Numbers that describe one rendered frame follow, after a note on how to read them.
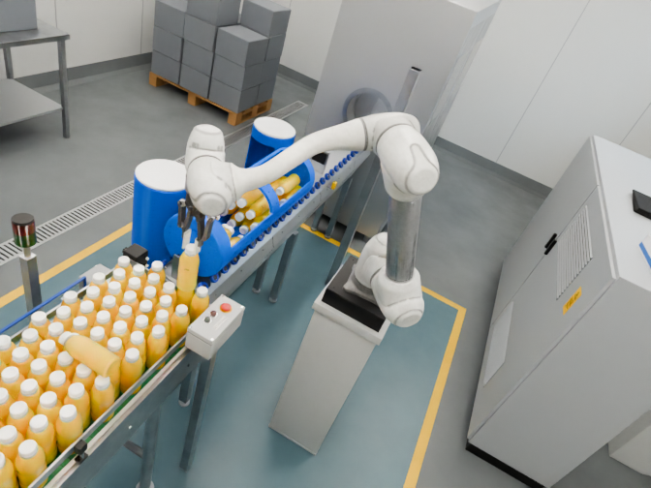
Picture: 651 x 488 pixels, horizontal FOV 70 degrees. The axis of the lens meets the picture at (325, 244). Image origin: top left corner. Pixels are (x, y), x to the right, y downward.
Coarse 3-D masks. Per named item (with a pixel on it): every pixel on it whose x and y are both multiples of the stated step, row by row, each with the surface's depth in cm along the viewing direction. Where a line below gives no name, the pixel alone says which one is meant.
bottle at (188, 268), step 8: (184, 256) 153; (192, 256) 152; (184, 264) 153; (192, 264) 154; (184, 272) 155; (192, 272) 156; (184, 280) 157; (192, 280) 158; (184, 288) 159; (192, 288) 161
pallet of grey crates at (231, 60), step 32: (160, 0) 486; (192, 0) 468; (224, 0) 461; (256, 0) 495; (160, 32) 501; (192, 32) 485; (224, 32) 470; (256, 32) 499; (160, 64) 520; (192, 64) 504; (224, 64) 487; (256, 64) 497; (192, 96) 522; (224, 96) 506; (256, 96) 531
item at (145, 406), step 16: (192, 352) 173; (176, 368) 165; (192, 368) 182; (160, 384) 158; (176, 384) 174; (144, 400) 152; (160, 400) 166; (128, 416) 146; (144, 416) 159; (112, 432) 141; (128, 432) 152; (144, 432) 180; (96, 448) 135; (112, 448) 147; (128, 448) 194; (144, 448) 186; (80, 464) 131; (96, 464) 141; (144, 464) 193; (64, 480) 127; (80, 480) 136; (144, 480) 202
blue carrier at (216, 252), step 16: (304, 176) 250; (272, 192) 212; (304, 192) 242; (272, 208) 210; (288, 208) 229; (176, 224) 181; (192, 224) 178; (176, 240) 186; (192, 240) 182; (208, 240) 178; (224, 240) 180; (240, 240) 190; (208, 256) 182; (224, 256) 181; (208, 272) 187
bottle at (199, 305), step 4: (196, 292) 171; (196, 296) 170; (200, 296) 169; (204, 296) 170; (208, 296) 173; (192, 300) 171; (196, 300) 170; (200, 300) 170; (204, 300) 170; (208, 300) 172; (192, 304) 171; (196, 304) 170; (200, 304) 170; (204, 304) 171; (208, 304) 173; (192, 308) 172; (196, 308) 171; (200, 308) 171; (204, 308) 172; (192, 312) 173; (196, 312) 172; (200, 312) 172; (192, 316) 174; (196, 316) 173; (192, 320) 176
